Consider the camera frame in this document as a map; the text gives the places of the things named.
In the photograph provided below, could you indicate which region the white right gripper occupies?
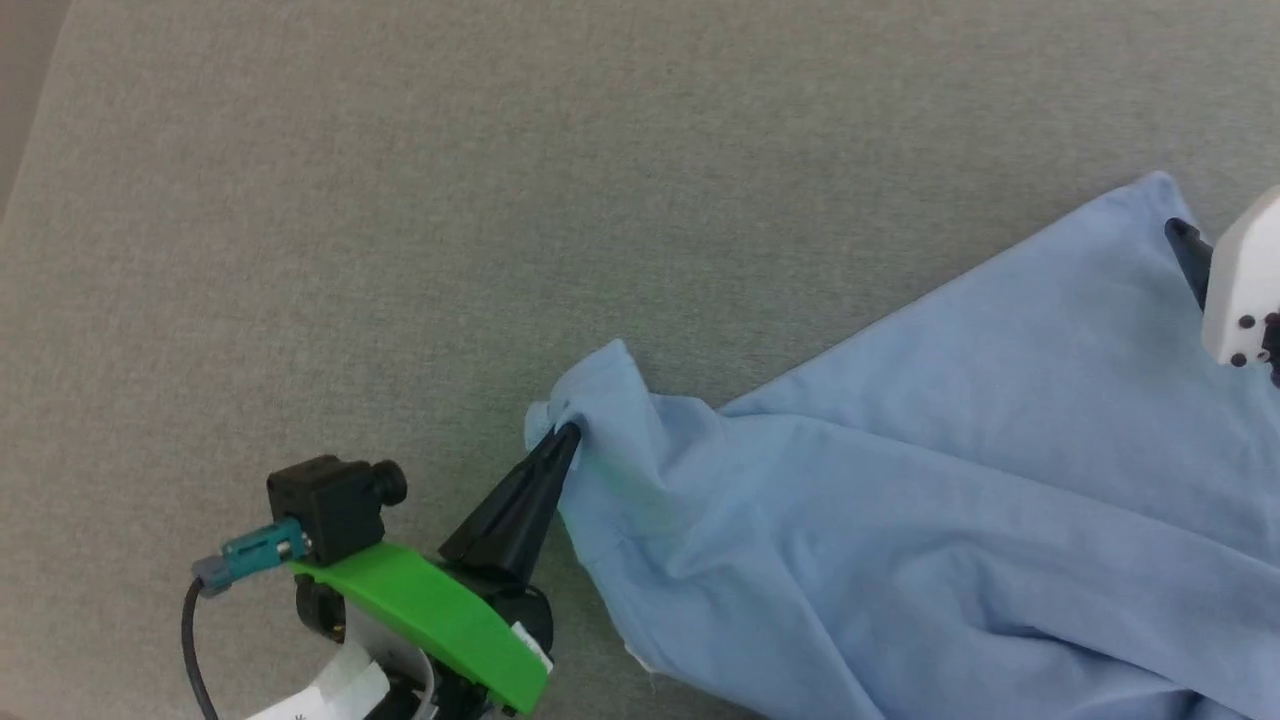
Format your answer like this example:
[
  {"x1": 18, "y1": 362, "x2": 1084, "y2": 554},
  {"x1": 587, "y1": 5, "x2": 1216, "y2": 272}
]
[{"x1": 1164, "y1": 184, "x2": 1280, "y2": 389}]

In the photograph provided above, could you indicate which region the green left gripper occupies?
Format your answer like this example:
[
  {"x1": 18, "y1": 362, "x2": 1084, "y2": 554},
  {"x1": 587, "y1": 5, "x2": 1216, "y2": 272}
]
[{"x1": 288, "y1": 422, "x2": 584, "y2": 720}]

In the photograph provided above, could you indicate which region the light blue and white garment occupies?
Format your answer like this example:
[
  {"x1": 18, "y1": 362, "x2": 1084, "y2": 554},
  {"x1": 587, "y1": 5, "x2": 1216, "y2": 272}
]
[{"x1": 524, "y1": 170, "x2": 1280, "y2": 720}]

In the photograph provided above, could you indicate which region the white paper label tag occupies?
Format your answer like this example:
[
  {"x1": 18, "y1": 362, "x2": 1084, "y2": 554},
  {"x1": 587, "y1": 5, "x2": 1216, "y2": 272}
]
[{"x1": 244, "y1": 645, "x2": 392, "y2": 720}]

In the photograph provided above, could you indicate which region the grey fabric sofa cushion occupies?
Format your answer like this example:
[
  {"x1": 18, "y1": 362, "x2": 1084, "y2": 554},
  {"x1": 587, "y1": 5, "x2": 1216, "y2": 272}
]
[{"x1": 0, "y1": 0, "x2": 1280, "y2": 720}]

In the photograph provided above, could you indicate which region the teal plug black camera cable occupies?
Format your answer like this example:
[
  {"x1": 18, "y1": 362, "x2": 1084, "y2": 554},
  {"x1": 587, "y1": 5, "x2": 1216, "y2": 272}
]
[{"x1": 181, "y1": 517, "x2": 313, "y2": 720}]

